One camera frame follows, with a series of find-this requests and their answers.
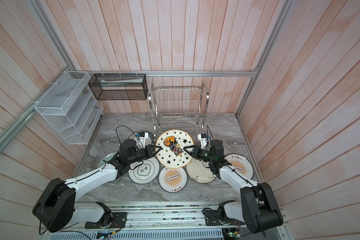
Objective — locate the black mesh wall basket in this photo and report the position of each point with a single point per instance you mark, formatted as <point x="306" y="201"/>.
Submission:
<point x="106" y="87"/>

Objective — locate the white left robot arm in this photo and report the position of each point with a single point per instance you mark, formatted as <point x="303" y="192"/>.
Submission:
<point x="57" y="207"/>

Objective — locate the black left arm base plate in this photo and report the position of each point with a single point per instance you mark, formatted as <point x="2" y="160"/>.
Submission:
<point x="114" y="220"/>

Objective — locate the white plate with flower outline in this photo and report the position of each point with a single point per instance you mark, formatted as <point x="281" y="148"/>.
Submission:
<point x="145" y="171"/>

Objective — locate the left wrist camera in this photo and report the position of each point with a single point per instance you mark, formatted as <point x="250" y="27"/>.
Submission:
<point x="142" y="139"/>

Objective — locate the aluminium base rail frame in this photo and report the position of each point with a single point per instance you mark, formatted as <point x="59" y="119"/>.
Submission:
<point x="166" y="221"/>

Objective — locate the orange sunburst plate right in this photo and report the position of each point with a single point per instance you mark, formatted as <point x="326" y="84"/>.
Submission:
<point x="241" y="164"/>

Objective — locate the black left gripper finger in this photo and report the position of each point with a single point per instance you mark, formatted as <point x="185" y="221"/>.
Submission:
<point x="154" y="153"/>
<point x="156" y="148"/>

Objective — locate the pale green plate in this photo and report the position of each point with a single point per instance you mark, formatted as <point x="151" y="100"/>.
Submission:
<point x="106" y="159"/>

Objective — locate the stainless steel dish rack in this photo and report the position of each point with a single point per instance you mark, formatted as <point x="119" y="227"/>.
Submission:
<point x="181" y="108"/>

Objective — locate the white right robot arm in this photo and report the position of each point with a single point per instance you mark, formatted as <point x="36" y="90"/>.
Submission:
<point x="257" y="208"/>

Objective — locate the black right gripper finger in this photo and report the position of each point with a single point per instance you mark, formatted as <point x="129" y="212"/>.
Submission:
<point x="189" y="152"/>
<point x="189" y="147"/>

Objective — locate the cream plate with berry sprigs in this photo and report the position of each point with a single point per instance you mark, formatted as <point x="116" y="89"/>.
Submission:
<point x="199" y="172"/>

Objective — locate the orange sunburst plate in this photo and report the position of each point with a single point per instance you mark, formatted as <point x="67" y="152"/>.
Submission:
<point x="172" y="180"/>
<point x="241" y="164"/>

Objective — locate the dark-rim lettered white plate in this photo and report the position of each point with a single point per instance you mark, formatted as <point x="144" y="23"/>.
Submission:
<point x="149" y="141"/>

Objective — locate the white wire mesh shelf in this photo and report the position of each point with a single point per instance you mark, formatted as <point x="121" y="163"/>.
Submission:
<point x="70" y="110"/>

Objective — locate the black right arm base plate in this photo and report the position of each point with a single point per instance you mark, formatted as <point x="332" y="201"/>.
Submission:
<point x="215" y="218"/>

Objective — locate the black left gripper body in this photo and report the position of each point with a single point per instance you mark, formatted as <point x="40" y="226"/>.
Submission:
<point x="142" y="154"/>

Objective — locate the orange sunburst plate centre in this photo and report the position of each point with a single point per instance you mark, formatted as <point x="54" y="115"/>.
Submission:
<point x="172" y="180"/>

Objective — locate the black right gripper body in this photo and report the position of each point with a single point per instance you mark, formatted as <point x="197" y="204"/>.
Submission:
<point x="203" y="155"/>

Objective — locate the cat and stars orange-rim plate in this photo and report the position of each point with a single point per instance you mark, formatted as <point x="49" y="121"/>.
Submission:
<point x="172" y="155"/>

